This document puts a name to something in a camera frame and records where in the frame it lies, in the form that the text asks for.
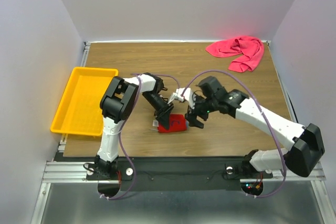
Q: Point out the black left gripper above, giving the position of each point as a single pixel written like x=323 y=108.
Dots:
x=163 y=115

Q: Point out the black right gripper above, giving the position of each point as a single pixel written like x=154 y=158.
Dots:
x=195 y=112

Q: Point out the red and blue patterned towel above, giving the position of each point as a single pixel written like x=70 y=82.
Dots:
x=178 y=123

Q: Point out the pink towel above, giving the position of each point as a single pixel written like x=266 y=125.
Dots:
x=250 y=51

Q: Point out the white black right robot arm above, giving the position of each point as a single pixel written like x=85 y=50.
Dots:
x=298 y=147

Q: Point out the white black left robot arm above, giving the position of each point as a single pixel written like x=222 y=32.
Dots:
x=117 y=105

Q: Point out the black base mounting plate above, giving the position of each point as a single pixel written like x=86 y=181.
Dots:
x=187 y=183

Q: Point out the yellow plastic tray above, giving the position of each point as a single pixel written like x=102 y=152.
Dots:
x=79 y=110

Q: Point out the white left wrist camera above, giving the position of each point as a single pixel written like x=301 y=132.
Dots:
x=175 y=96

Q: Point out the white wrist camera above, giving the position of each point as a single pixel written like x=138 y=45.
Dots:
x=186 y=95
x=175 y=96

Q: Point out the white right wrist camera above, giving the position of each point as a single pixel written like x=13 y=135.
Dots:
x=186 y=95

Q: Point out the aluminium front frame rail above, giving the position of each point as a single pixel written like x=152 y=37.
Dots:
x=170 y=168

